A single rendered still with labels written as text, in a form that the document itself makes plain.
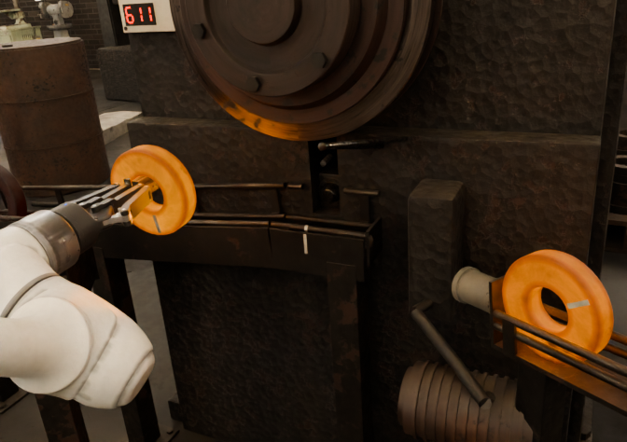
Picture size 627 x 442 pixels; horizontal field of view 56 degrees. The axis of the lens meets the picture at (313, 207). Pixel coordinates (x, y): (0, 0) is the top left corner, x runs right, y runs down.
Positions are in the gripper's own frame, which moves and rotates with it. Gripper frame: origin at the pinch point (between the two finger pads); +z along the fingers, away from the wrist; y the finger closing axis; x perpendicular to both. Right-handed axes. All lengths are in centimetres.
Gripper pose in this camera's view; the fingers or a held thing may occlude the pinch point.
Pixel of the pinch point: (150, 182)
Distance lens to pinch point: 103.0
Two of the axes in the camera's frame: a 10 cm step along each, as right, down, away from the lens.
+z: 4.1, -4.1, 8.2
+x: -0.9, -9.1, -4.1
